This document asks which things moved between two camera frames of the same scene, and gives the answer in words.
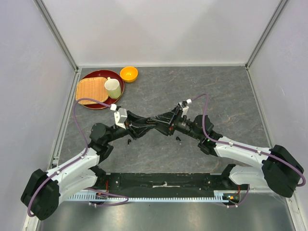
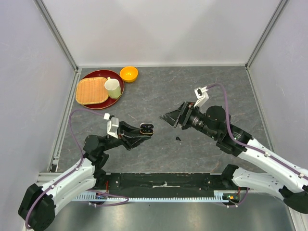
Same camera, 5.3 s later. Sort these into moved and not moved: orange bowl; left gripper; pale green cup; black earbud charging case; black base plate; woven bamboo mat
Moved: left gripper; black earbud charging case
Not moved: black base plate; woven bamboo mat; orange bowl; pale green cup
